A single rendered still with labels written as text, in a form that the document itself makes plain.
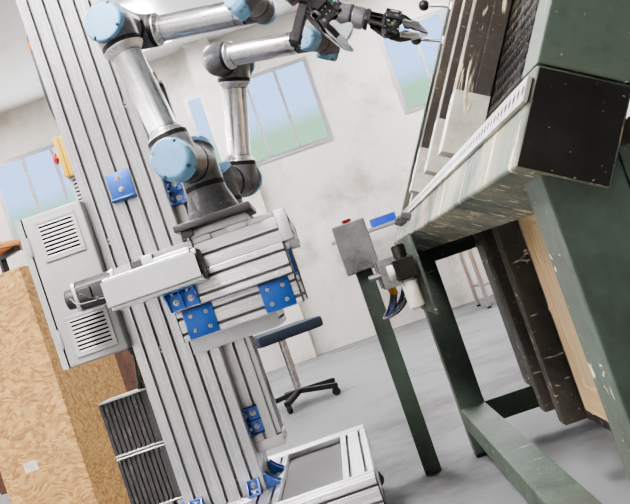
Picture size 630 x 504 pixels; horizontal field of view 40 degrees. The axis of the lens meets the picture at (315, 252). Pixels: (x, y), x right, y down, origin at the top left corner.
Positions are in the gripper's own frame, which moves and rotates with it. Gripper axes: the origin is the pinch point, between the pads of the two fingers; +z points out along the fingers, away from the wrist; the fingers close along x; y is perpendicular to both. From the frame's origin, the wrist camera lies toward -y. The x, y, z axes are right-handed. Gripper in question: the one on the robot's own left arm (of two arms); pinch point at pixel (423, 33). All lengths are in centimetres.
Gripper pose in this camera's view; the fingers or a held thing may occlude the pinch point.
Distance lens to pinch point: 296.9
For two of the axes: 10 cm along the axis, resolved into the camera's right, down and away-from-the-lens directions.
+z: 9.7, 2.2, -0.4
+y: -0.3, -0.3, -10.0
